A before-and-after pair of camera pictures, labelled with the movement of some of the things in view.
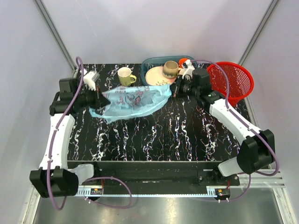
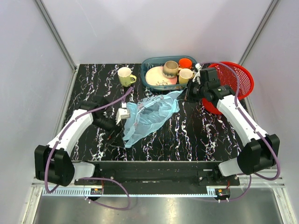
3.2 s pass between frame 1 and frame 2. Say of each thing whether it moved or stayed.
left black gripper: moved
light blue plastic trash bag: moved
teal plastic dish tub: stayed
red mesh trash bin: stayed
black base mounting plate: stayed
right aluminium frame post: stayed
